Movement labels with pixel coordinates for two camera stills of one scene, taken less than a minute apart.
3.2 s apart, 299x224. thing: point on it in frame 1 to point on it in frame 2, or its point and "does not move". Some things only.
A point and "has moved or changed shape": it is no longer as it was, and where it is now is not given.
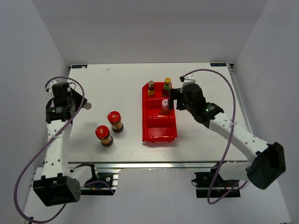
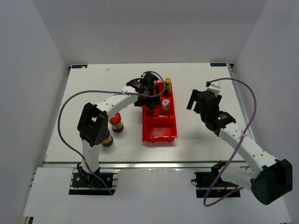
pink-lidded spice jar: (165, 105) does not move
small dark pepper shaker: (88, 106) has moved or changed shape
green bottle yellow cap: (167, 87) does not move
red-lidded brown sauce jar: (115, 119) does not move
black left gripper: (78, 97) to (152, 101)
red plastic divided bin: (157, 127) does not move
